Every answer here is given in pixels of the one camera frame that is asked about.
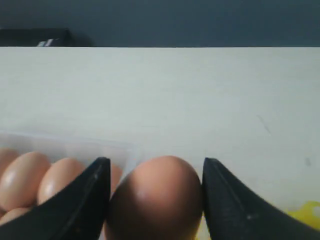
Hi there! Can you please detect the brown egg second row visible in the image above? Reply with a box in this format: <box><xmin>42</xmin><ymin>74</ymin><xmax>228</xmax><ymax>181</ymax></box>
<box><xmin>0</xmin><ymin>151</ymin><xmax>51</xmax><ymax>212</ymax></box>
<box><xmin>0</xmin><ymin>207</ymin><xmax>32</xmax><ymax>225</ymax></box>

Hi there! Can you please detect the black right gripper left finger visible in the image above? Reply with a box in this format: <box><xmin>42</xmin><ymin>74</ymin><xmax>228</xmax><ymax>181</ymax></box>
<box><xmin>0</xmin><ymin>157</ymin><xmax>111</xmax><ymax>240</ymax></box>

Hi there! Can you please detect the brown egg right middle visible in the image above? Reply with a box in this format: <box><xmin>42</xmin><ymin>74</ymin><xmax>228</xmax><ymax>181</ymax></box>
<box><xmin>110</xmin><ymin>163</ymin><xmax>123</xmax><ymax>196</ymax></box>

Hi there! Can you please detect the clear plastic bin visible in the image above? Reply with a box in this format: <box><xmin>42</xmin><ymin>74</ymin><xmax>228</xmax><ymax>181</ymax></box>
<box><xmin>0</xmin><ymin>130</ymin><xmax>140</xmax><ymax>175</ymax></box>

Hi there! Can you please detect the yellow plastic egg tray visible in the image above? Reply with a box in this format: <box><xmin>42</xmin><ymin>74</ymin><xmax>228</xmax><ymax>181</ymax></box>
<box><xmin>195</xmin><ymin>201</ymin><xmax>320</xmax><ymax>240</ymax></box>

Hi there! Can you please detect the black object behind table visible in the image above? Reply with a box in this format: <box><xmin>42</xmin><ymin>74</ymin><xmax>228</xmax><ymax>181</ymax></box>
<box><xmin>0</xmin><ymin>28</ymin><xmax>93</xmax><ymax>47</ymax></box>

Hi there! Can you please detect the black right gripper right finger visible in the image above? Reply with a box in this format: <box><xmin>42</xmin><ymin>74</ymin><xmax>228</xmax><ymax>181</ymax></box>
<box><xmin>202</xmin><ymin>157</ymin><xmax>320</xmax><ymax>240</ymax></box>

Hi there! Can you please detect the brown egg second row right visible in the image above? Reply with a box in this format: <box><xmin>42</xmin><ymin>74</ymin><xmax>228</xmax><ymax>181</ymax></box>
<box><xmin>0</xmin><ymin>151</ymin><xmax>51</xmax><ymax>212</ymax></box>

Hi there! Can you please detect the brown egg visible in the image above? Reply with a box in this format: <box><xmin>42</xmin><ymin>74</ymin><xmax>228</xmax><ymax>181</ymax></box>
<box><xmin>110</xmin><ymin>163</ymin><xmax>123</xmax><ymax>196</ymax></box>
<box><xmin>0</xmin><ymin>148</ymin><xmax>19</xmax><ymax>176</ymax></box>

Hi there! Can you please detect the brown egg third row right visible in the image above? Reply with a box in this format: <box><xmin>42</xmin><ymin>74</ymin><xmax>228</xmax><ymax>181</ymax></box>
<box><xmin>37</xmin><ymin>157</ymin><xmax>85</xmax><ymax>205</ymax></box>

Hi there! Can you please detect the brown egg back right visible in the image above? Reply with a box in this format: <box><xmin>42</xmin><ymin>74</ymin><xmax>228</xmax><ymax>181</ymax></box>
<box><xmin>0</xmin><ymin>148</ymin><xmax>19</xmax><ymax>176</ymax></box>

